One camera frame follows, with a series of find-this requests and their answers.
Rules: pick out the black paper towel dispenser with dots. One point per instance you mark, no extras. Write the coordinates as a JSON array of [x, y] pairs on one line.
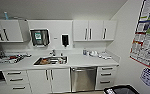
[[39, 37]]

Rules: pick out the stainless steel dishwasher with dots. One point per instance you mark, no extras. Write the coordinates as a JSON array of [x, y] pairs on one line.
[[83, 79]]

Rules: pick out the chrome sink soap pump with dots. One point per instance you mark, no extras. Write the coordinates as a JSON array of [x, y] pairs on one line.
[[61, 54]]

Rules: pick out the orange bowl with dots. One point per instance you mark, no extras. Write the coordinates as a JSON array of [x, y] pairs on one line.
[[45, 61]]

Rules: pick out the large multicolour wall poster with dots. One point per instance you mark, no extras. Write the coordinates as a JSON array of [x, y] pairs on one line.
[[147, 36]]

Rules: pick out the teal bottle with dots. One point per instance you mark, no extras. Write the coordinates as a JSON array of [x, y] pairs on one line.
[[6, 15]]

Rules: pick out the small white wall label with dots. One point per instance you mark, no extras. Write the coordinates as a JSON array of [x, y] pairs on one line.
[[55, 38]]

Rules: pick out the black wall soap dispenser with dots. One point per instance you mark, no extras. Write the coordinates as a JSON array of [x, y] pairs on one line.
[[65, 40]]

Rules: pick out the chrome sink faucet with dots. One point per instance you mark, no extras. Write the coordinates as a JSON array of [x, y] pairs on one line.
[[53, 52]]

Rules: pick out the white patterned cup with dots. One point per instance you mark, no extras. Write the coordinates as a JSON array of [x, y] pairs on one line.
[[60, 61]]

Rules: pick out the white drawer unit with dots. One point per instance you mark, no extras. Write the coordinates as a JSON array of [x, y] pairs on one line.
[[107, 77], [17, 80]]

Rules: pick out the white two-door base cabinet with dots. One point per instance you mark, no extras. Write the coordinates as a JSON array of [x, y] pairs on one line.
[[49, 80]]

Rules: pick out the blue dish soap bottle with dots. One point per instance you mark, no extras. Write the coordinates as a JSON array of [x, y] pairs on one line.
[[85, 52]]

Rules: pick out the stainless steel sink basin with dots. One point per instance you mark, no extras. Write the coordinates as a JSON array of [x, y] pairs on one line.
[[51, 60]]

